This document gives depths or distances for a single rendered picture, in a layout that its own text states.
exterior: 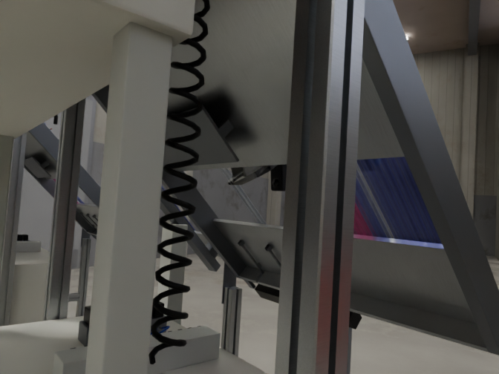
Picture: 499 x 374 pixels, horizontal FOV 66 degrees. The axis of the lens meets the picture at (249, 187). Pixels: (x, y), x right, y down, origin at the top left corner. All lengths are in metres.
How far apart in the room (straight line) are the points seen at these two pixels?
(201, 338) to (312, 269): 0.45
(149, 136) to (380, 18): 0.29
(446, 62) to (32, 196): 11.16
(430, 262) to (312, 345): 0.44
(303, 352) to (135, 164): 0.18
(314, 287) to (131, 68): 0.19
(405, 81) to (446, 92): 12.14
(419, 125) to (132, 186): 0.35
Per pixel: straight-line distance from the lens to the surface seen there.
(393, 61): 0.46
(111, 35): 0.29
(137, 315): 0.26
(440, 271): 0.72
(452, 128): 12.35
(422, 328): 0.83
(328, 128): 0.29
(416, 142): 0.48
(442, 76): 12.76
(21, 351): 0.81
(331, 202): 0.29
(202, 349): 0.72
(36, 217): 4.86
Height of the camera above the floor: 0.89
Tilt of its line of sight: 3 degrees up
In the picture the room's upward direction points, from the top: 4 degrees clockwise
